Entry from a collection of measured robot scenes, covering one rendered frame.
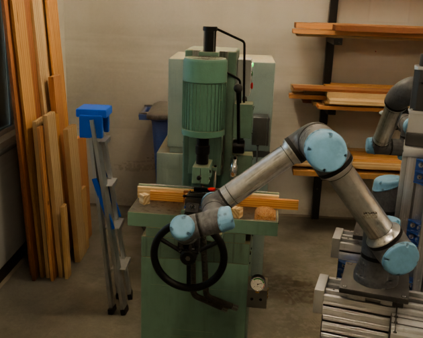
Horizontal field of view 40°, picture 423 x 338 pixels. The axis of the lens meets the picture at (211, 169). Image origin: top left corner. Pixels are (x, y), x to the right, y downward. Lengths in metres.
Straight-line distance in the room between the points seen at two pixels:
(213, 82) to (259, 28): 2.44
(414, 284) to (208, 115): 0.99
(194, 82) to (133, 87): 2.55
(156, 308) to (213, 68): 1.02
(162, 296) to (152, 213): 0.36
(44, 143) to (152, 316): 1.48
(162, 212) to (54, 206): 1.45
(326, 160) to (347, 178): 0.10
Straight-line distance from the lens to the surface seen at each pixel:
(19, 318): 3.51
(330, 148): 1.71
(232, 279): 2.42
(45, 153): 3.63
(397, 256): 1.88
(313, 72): 4.74
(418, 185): 2.20
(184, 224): 1.75
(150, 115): 4.18
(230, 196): 1.87
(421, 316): 2.11
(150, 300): 2.51
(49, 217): 3.72
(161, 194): 2.48
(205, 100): 2.29
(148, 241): 2.40
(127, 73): 4.81
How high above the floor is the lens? 1.72
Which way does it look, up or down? 16 degrees down
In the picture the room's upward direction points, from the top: 2 degrees clockwise
